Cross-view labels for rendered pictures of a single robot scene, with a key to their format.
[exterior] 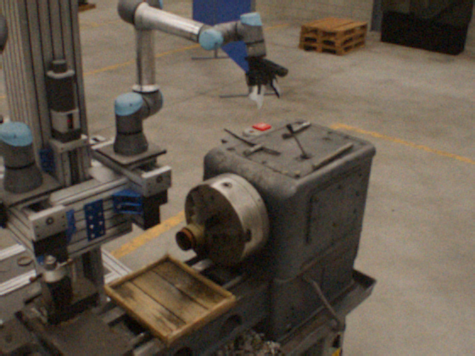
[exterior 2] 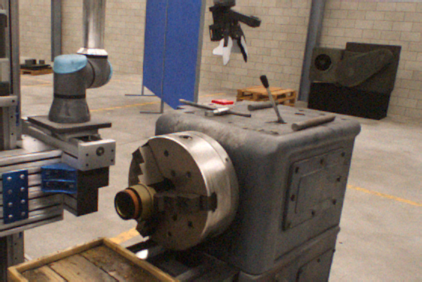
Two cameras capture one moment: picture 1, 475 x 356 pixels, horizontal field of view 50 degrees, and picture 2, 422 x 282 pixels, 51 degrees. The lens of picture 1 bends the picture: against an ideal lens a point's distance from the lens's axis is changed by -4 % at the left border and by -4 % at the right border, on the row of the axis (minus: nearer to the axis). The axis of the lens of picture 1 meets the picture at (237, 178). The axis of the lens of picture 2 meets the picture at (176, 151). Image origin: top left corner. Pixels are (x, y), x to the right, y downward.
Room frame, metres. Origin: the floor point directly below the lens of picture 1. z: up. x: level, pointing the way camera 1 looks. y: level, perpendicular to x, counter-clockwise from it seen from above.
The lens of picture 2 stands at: (0.46, 0.05, 1.51)
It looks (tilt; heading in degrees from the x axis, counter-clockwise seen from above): 15 degrees down; 0
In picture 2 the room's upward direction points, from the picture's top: 4 degrees clockwise
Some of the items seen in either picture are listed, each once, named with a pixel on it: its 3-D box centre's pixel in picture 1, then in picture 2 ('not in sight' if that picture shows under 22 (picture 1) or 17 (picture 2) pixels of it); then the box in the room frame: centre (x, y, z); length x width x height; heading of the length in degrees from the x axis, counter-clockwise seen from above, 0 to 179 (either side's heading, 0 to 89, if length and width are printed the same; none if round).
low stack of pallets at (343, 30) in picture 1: (333, 35); (266, 99); (9.66, -1.69, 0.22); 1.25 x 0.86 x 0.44; 147
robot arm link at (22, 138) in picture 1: (15, 142); not in sight; (1.71, 0.81, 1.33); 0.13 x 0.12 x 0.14; 67
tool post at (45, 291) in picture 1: (57, 287); not in sight; (1.22, 0.53, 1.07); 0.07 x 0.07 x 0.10; 47
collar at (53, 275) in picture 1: (52, 270); not in sight; (1.22, 0.54, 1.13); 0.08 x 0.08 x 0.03
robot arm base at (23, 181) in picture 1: (21, 171); not in sight; (1.71, 0.81, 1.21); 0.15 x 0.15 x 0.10
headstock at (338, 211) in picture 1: (288, 188); (255, 170); (1.93, -0.21, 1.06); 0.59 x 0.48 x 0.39; 137
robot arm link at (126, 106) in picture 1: (129, 111); (71, 73); (2.07, 0.46, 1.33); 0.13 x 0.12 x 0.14; 157
